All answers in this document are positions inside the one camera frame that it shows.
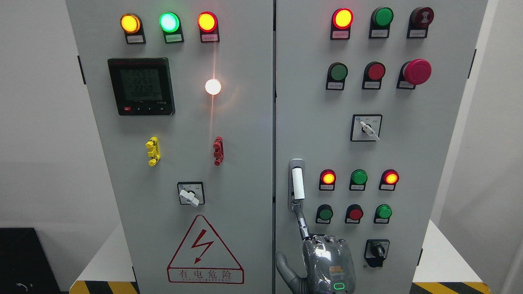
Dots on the red small button middle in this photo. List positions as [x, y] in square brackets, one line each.
[354, 213]

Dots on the green push button top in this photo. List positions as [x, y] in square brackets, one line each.
[380, 21]

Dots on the white lit indicator light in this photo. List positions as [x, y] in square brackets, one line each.
[213, 86]

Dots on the red terminal connector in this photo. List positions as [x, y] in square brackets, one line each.
[218, 146]

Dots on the green small light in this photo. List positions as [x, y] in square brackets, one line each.
[358, 180]
[382, 214]

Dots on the green small button left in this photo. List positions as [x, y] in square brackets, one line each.
[324, 214]

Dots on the green small light middle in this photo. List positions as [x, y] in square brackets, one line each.
[358, 180]

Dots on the silver door handle lock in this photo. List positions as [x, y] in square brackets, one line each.
[296, 192]

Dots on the red lit small light right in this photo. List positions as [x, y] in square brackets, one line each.
[388, 180]

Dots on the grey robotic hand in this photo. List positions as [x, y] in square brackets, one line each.
[328, 261]

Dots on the yellow indicator light top left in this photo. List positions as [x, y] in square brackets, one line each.
[133, 28]

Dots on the red lit small light left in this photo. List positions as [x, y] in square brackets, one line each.
[327, 180]

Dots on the black digital power meter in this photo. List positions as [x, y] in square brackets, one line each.
[142, 86]

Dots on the green push button second row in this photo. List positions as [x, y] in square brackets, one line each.
[336, 75]

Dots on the white selector switch left door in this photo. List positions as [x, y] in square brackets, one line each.
[191, 193]

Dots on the grey cabinet door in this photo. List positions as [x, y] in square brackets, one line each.
[239, 192]
[315, 124]

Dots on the red electric hazard warning sticker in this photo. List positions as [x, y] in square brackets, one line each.
[203, 257]

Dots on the white selector switch upper right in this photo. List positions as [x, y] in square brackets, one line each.
[366, 128]

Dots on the red lit indicator light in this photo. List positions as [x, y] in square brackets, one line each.
[208, 27]

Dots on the yellow terminal connector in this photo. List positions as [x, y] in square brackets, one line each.
[153, 150]

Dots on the white platform with hazard stripes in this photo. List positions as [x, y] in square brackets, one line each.
[441, 270]

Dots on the grey right cabinet door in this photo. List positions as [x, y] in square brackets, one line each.
[315, 124]

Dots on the black rotary knob switch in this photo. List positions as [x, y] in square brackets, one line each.
[376, 252]

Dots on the red push button second row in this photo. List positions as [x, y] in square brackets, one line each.
[373, 74]

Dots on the red lit light right door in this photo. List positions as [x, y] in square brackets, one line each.
[342, 20]

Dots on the red mushroom emergency stop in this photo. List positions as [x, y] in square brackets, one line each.
[414, 73]

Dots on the black box lower left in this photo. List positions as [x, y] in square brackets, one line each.
[24, 268]

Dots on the green lit indicator light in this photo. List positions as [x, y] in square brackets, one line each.
[171, 27]

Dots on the grey left cabinet door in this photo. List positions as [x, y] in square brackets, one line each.
[239, 192]

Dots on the green small light lower right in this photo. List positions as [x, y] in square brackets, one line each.
[382, 214]

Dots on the red lit small light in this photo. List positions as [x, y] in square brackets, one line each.
[388, 180]
[327, 180]

